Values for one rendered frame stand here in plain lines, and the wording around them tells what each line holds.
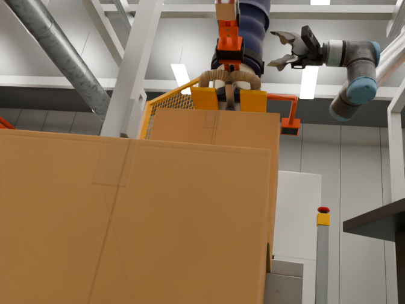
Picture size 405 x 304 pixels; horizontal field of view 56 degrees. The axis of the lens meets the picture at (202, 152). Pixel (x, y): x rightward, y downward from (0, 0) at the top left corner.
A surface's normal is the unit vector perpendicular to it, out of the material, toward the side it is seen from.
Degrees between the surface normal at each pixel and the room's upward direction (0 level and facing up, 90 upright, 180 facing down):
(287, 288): 90
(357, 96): 172
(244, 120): 90
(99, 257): 90
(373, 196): 90
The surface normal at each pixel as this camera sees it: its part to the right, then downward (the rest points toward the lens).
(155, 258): -0.14, -0.42
